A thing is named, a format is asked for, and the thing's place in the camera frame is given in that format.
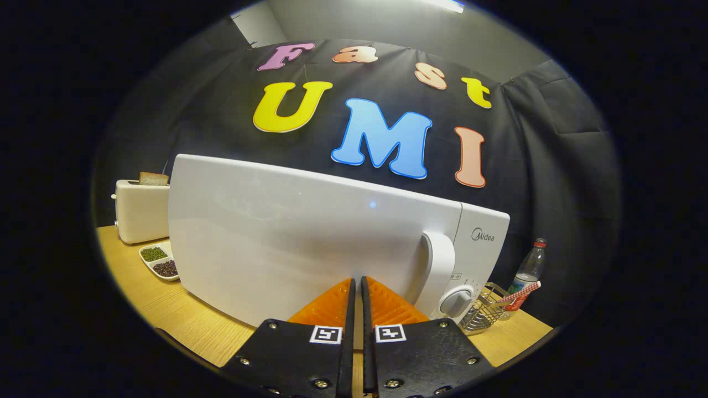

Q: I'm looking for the clear plastic water bottle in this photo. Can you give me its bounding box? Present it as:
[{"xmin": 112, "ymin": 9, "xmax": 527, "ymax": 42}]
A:
[{"xmin": 501, "ymin": 238, "xmax": 548, "ymax": 321}]

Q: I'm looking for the white toaster oven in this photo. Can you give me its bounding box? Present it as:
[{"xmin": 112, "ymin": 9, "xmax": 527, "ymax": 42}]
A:
[{"xmin": 168, "ymin": 154, "xmax": 511, "ymax": 328}]

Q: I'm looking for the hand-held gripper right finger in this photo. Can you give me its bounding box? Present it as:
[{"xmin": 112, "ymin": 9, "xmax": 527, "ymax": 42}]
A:
[{"xmin": 361, "ymin": 276, "xmax": 496, "ymax": 397}]

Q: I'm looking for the white two-compartment bean dish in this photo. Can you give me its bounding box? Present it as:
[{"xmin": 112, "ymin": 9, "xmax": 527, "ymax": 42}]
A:
[{"xmin": 138, "ymin": 241, "xmax": 180, "ymax": 282}]

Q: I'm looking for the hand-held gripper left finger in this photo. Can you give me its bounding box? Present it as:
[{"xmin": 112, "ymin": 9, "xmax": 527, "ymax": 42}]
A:
[{"xmin": 221, "ymin": 277, "xmax": 356, "ymax": 398}]

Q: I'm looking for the red checkered stick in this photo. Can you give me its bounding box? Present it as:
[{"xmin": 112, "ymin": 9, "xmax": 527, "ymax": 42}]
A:
[{"xmin": 495, "ymin": 281, "xmax": 542, "ymax": 306}]

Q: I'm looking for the black backdrop cloth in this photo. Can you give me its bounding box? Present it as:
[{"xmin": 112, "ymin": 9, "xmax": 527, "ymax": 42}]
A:
[{"xmin": 91, "ymin": 17, "xmax": 623, "ymax": 327}]

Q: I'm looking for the cream bread toaster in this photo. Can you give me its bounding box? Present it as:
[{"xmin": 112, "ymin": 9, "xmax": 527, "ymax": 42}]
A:
[{"xmin": 111, "ymin": 179, "xmax": 171, "ymax": 245}]

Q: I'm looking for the metal wire basket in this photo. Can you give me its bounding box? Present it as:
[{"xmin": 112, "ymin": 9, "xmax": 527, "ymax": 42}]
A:
[{"xmin": 459, "ymin": 282, "xmax": 512, "ymax": 336}]

